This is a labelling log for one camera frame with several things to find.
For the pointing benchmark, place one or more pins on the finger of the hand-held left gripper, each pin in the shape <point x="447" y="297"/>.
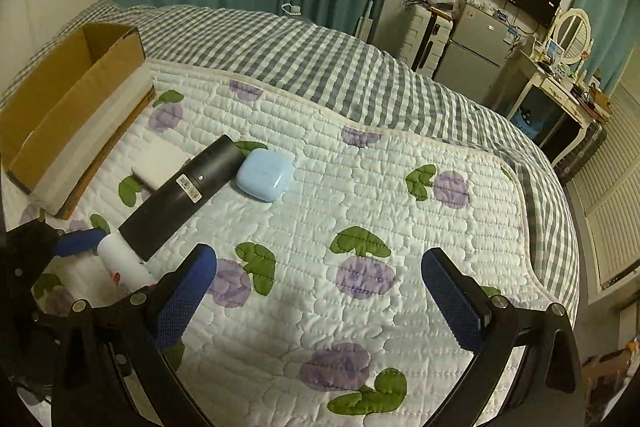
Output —
<point x="77" y="242"/>

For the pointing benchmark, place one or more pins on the cardboard box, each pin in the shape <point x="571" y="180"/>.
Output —
<point x="50" y="107"/>

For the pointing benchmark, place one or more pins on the checked stool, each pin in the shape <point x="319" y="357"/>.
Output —
<point x="585" y="149"/>

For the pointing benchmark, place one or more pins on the light blue case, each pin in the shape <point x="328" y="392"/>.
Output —
<point x="262" y="174"/>

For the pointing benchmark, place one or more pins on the oval white-framed mirror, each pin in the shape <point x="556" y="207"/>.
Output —
<point x="572" y="29"/>

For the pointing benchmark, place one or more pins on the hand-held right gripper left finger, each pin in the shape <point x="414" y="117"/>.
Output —
<point x="182" y="293"/>

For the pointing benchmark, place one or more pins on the white bottle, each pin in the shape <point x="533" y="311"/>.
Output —
<point x="122" y="262"/>

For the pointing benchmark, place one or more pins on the narrow teal curtain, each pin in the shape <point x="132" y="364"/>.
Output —
<point x="605" y="7"/>

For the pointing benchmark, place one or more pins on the grey checked bedsheet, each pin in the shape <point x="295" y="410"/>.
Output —
<point x="350" y="67"/>

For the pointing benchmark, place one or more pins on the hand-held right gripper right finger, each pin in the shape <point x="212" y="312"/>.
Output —
<point x="450" y="298"/>

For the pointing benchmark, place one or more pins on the white vanity table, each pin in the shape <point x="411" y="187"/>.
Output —
<point x="550" y="89"/>

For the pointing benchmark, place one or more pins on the black cylinder bottle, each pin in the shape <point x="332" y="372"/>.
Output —
<point x="170" y="202"/>

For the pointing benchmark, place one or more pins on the quilted flower-print mat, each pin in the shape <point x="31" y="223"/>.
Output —
<point x="310" y="217"/>

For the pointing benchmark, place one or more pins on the blue storage bin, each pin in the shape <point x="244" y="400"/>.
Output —
<point x="529" y="119"/>

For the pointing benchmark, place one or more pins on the white power bank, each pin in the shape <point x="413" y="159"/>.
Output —
<point x="160" y="159"/>

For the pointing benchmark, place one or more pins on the silver fridge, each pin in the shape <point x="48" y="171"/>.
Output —
<point x="470" y="52"/>

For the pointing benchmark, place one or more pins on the white drawer cabinet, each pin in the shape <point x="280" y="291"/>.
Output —
<point x="415" y="32"/>

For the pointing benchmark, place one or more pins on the white power strip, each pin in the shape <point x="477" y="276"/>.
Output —
<point x="291" y="10"/>

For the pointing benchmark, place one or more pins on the wooden chair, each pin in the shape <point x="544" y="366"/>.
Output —
<point x="610" y="367"/>

